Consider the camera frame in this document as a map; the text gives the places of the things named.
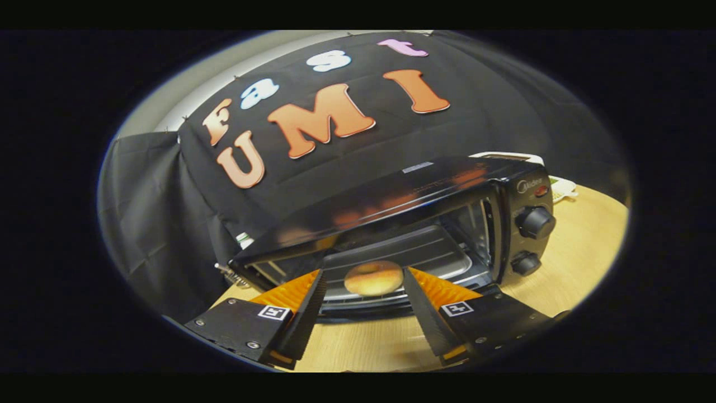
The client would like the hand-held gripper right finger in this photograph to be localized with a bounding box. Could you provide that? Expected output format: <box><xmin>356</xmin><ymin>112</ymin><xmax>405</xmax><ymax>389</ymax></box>
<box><xmin>402</xmin><ymin>267</ymin><xmax>572</xmax><ymax>368</ymax></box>

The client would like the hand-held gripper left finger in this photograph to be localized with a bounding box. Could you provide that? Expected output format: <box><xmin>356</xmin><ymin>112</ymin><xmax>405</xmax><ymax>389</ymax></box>
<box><xmin>184</xmin><ymin>269</ymin><xmax>328</xmax><ymax>371</ymax></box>

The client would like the brown bagel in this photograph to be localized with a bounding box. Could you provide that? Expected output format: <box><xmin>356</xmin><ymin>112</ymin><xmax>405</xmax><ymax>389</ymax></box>
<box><xmin>343</xmin><ymin>260</ymin><xmax>405</xmax><ymax>297</ymax></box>

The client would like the black toaster oven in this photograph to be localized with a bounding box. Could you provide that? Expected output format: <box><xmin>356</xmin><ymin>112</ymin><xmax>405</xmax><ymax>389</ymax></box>
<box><xmin>228</xmin><ymin>155</ymin><xmax>558</xmax><ymax>324</ymax></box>

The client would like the white countertop appliance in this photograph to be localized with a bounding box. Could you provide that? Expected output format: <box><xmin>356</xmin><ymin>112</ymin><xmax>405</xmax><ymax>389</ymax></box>
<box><xmin>470</xmin><ymin>151</ymin><xmax>545</xmax><ymax>166</ymax></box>

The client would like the white dish with green items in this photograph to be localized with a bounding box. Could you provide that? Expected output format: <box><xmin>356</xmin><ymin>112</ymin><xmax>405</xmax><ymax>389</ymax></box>
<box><xmin>548</xmin><ymin>175</ymin><xmax>579</xmax><ymax>203</ymax></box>

